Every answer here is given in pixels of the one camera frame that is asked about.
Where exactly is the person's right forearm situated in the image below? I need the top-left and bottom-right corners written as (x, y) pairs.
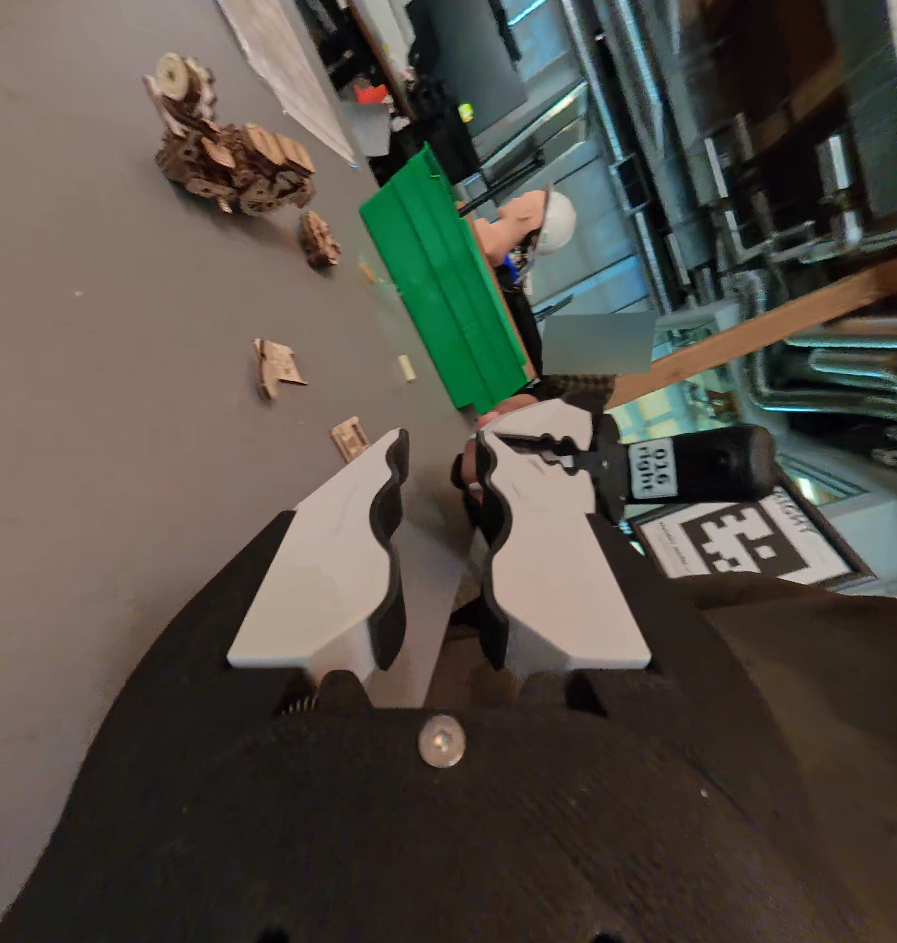
top-left (540, 372), bottom-right (619, 415)

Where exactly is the grey desk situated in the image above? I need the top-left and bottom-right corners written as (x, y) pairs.
top-left (0, 0), bottom-right (493, 943)

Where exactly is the silver foil sheet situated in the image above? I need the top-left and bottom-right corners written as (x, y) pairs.
top-left (214, 0), bottom-right (358, 167)

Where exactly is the small wooden gear assembly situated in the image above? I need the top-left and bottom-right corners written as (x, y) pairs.
top-left (298, 211), bottom-right (343, 268)

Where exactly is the wooden beam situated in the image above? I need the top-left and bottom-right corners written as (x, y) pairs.
top-left (609, 249), bottom-right (897, 411)

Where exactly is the person's right hand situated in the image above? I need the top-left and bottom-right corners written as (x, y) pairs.
top-left (452, 394), bottom-right (542, 517)

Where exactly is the green plastic bin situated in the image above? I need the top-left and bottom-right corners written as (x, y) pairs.
top-left (358, 142), bottom-right (535, 414)

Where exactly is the bent wooden puzzle piece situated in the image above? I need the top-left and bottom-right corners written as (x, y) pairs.
top-left (252, 338), bottom-right (308, 402)

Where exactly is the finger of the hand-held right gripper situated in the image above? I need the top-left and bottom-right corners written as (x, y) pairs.
top-left (482, 401), bottom-right (594, 444)
top-left (528, 458), bottom-right (598, 514)

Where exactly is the person's dark brown clothing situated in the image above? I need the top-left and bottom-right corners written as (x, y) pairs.
top-left (673, 575), bottom-right (897, 943)

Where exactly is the flat wooden cutout piece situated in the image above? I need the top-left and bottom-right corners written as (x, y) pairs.
top-left (329, 416), bottom-right (370, 464)

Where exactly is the mannequin with white hard hat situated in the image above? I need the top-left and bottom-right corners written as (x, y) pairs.
top-left (472, 189), bottom-right (578, 275)

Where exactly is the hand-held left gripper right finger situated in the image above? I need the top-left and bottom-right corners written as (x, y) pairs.
top-left (475, 430), bottom-right (652, 676)

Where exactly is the black monitor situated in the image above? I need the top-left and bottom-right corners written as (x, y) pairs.
top-left (406, 0), bottom-right (528, 142)

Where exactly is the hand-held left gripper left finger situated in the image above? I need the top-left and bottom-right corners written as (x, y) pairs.
top-left (227, 427), bottom-right (410, 691)

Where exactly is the large wooden gear model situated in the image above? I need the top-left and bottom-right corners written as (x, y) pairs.
top-left (142, 52), bottom-right (318, 218)

